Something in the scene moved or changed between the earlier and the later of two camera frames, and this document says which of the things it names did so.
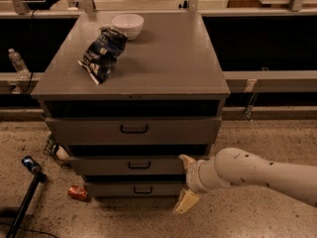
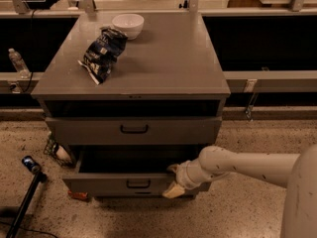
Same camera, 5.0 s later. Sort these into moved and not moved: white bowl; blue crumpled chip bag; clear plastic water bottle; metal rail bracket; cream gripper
Moved: cream gripper
Not moved: white bowl; clear plastic water bottle; blue crumpled chip bag; metal rail bracket
